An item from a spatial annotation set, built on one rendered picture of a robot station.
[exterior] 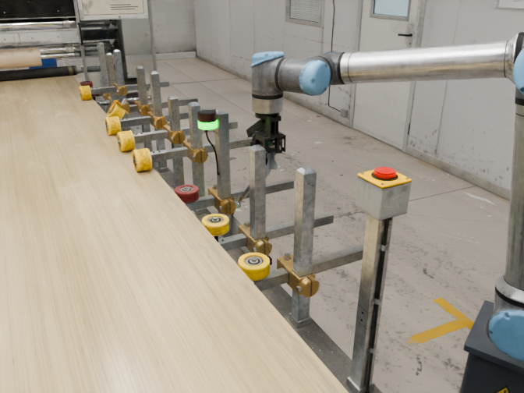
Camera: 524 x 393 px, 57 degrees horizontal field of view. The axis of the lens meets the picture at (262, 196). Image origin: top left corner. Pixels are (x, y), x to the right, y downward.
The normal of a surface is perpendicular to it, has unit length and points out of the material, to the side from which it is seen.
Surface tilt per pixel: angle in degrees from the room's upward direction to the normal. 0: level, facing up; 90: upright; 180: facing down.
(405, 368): 0
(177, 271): 0
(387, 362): 0
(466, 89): 90
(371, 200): 90
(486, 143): 90
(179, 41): 90
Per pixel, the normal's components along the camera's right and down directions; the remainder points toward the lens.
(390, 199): 0.47, 0.37
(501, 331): -0.55, 0.43
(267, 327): 0.00, -0.91
